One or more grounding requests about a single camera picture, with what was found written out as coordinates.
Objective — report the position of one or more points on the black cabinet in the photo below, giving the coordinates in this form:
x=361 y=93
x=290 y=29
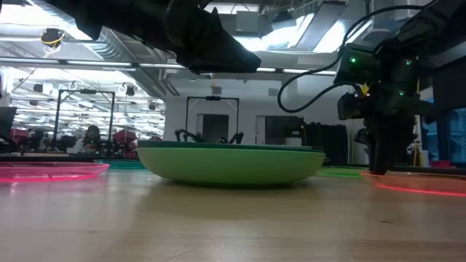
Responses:
x=327 y=143

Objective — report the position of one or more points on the green plastic bowl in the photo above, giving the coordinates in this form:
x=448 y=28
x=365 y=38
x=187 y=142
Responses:
x=229 y=165

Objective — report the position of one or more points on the transparent blue small plate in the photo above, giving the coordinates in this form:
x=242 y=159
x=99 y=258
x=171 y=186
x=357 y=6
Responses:
x=122 y=164

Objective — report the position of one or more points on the person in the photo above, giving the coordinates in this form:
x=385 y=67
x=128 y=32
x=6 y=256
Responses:
x=91 y=138

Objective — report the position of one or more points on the transparent pink small plate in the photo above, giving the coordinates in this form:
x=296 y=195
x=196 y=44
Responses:
x=47 y=170

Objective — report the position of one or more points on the black background robot arm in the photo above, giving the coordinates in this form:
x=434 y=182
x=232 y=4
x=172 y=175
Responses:
x=187 y=135
x=236 y=137

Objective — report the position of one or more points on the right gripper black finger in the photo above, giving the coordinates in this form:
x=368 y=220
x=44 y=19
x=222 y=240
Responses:
x=386 y=149

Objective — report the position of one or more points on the black workstation frame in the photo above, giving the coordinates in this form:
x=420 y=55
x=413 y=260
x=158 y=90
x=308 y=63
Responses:
x=57 y=120
x=213 y=98

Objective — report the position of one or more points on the transparent green small plate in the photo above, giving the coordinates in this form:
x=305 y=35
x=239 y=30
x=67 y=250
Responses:
x=340 y=171

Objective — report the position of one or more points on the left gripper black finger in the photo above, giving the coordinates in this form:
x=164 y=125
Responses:
x=218 y=51

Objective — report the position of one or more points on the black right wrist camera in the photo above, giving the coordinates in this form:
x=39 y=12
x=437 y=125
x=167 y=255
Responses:
x=355 y=69

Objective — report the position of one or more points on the red fabric item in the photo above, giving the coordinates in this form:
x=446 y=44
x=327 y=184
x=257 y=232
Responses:
x=124 y=140

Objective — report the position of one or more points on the transparent orange small plate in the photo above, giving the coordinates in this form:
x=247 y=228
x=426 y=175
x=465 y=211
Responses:
x=422 y=183

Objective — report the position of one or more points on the grey ventilation duct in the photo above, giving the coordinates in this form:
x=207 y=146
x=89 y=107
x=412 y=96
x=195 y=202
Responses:
x=145 y=76

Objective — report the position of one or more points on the dark standing monitor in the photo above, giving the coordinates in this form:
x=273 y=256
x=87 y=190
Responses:
x=7 y=122

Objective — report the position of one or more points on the long ceiling light bar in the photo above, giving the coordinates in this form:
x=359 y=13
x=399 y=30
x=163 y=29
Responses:
x=98 y=63

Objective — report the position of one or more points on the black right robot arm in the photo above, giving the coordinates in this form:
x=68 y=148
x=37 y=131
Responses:
x=433 y=25

